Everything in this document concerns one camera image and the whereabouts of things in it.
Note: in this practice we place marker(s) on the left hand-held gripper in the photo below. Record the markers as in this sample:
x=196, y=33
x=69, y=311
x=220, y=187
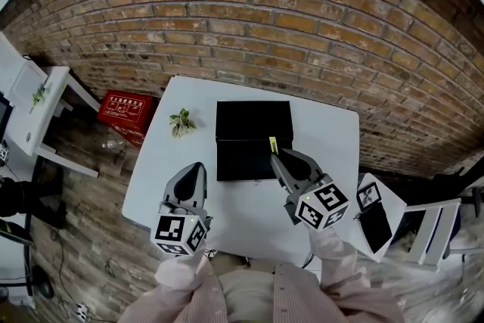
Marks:
x=170, y=228

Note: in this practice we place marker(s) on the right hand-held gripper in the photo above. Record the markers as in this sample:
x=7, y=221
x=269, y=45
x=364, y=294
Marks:
x=321, y=206

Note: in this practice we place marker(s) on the black box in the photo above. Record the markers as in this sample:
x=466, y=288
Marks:
x=246, y=121

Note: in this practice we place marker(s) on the person's right forearm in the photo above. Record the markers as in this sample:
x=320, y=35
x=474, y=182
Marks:
x=340, y=264

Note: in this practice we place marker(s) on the person's left forearm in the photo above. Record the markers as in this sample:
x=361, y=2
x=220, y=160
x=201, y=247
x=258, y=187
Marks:
x=181, y=276

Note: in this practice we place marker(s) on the red crate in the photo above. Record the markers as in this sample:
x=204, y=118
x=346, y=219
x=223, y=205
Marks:
x=125, y=109

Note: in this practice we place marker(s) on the small cream-green leafy plant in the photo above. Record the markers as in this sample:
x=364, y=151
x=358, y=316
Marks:
x=182, y=123

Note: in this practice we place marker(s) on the framed leaf picture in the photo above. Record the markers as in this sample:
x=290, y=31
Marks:
x=367, y=196

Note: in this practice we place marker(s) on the clear plastic bottle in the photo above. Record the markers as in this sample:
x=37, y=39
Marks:
x=112, y=144

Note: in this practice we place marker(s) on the person's tan trousers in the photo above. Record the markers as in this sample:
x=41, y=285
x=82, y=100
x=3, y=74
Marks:
x=261, y=265

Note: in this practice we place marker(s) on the small white table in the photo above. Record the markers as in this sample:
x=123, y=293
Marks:
x=395, y=206

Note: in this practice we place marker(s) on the person's pale shirt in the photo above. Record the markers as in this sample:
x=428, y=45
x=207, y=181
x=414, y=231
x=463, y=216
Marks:
x=295, y=295

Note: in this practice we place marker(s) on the white chair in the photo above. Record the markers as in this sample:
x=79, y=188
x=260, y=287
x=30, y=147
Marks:
x=435, y=234

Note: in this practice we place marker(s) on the white power strip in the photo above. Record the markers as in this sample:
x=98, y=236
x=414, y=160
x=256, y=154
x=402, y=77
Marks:
x=82, y=310

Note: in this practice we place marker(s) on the white side table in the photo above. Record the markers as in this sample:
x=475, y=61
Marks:
x=56, y=87

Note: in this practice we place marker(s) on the black chair base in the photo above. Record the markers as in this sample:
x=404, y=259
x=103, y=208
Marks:
x=42, y=283

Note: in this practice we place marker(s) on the small green plant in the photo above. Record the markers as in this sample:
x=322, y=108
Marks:
x=38, y=96

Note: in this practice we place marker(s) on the black bag with green stripe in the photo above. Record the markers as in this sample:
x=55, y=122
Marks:
x=15, y=232

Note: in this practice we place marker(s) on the black appliance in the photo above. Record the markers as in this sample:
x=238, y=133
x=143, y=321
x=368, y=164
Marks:
x=4, y=117

